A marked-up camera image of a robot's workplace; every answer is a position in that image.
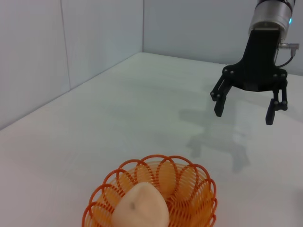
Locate grey gripper cable with connector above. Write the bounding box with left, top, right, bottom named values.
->
left=276, top=41, right=300, bottom=68

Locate orange woven plastic basket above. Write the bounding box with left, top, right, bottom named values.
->
left=81, top=154, right=217, bottom=227

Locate beige donut bread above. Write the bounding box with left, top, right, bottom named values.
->
left=111, top=182, right=170, bottom=227

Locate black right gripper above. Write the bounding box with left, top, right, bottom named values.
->
left=209, top=28, right=289, bottom=126

